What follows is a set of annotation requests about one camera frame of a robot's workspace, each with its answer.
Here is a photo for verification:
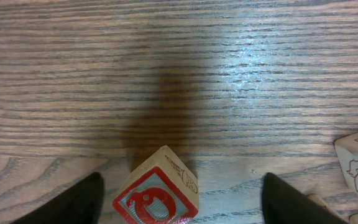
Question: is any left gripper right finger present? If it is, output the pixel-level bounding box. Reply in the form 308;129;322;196
261;172;346;224

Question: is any red apple block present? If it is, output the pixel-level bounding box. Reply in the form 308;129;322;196
112;146;200;224

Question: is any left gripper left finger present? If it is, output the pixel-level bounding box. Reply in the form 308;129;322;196
12;172;105;224

